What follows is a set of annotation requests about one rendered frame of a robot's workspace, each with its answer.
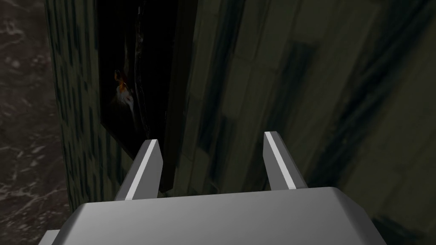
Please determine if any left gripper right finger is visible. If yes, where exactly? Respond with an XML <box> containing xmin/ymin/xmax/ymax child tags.
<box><xmin>263</xmin><ymin>131</ymin><xmax>309</xmax><ymax>191</ymax></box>

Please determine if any dark framed wall picture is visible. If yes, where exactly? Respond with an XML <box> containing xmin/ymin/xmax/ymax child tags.
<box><xmin>94</xmin><ymin>0</ymin><xmax>179</xmax><ymax>160</ymax></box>

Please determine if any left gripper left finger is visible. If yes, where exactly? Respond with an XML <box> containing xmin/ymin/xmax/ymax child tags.
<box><xmin>114</xmin><ymin>139</ymin><xmax>164</xmax><ymax>201</ymax></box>

